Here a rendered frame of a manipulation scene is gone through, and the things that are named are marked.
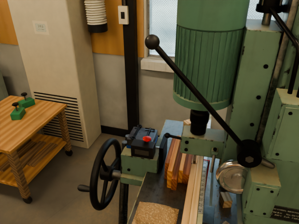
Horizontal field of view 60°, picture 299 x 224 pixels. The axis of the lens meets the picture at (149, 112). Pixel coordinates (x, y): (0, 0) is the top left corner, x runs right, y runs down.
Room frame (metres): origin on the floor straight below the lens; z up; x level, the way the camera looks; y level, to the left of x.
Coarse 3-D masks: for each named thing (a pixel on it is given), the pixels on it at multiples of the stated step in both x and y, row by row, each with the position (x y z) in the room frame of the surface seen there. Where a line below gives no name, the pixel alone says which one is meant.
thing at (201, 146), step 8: (184, 128) 0.72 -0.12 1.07; (208, 128) 0.72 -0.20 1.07; (184, 136) 0.68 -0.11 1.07; (192, 136) 0.68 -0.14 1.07; (200, 136) 0.68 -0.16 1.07; (208, 136) 0.68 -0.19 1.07; (216, 136) 0.68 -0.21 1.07; (184, 144) 0.68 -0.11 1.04; (192, 144) 0.67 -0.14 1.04; (200, 144) 0.66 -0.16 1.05; (208, 144) 0.66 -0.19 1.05; (216, 144) 0.65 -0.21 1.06; (184, 152) 0.68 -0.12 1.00; (192, 152) 0.67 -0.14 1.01; (200, 152) 0.66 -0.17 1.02; (208, 152) 0.66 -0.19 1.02
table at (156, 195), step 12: (168, 120) 1.04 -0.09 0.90; (180, 132) 0.94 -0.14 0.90; (168, 144) 0.86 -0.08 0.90; (132, 180) 0.69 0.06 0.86; (144, 180) 0.65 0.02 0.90; (156, 180) 0.65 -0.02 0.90; (144, 192) 0.60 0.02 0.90; (156, 192) 0.60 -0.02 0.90; (168, 192) 0.60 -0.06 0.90; (180, 192) 0.60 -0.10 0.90; (168, 204) 0.55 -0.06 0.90; (180, 204) 0.55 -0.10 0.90; (132, 216) 0.51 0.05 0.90; (180, 216) 0.51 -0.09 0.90
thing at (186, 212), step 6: (192, 156) 0.73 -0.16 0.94; (192, 162) 0.70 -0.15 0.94; (192, 174) 0.64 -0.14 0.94; (192, 180) 0.61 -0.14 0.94; (192, 186) 0.59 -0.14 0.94; (186, 192) 0.56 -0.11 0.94; (192, 192) 0.56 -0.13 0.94; (186, 198) 0.54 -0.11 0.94; (186, 204) 0.52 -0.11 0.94; (186, 210) 0.50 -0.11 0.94; (186, 216) 0.48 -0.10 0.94; (186, 222) 0.46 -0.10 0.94
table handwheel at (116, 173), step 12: (108, 144) 0.79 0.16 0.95; (96, 156) 0.73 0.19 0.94; (120, 156) 0.90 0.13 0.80; (96, 168) 0.69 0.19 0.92; (108, 168) 0.78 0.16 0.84; (120, 168) 0.89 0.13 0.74; (96, 180) 0.67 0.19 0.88; (108, 180) 0.75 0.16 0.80; (96, 192) 0.65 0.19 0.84; (108, 192) 0.79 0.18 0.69; (96, 204) 0.65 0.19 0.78; (108, 204) 0.73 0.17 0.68
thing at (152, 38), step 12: (156, 36) 0.59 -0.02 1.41; (156, 48) 0.59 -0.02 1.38; (168, 60) 0.58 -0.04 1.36; (180, 72) 0.57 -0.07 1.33; (192, 84) 0.57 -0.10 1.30; (228, 132) 0.54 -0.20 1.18; (240, 144) 0.53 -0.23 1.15; (252, 144) 0.53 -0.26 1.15; (240, 156) 0.51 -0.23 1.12; (252, 156) 0.51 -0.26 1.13
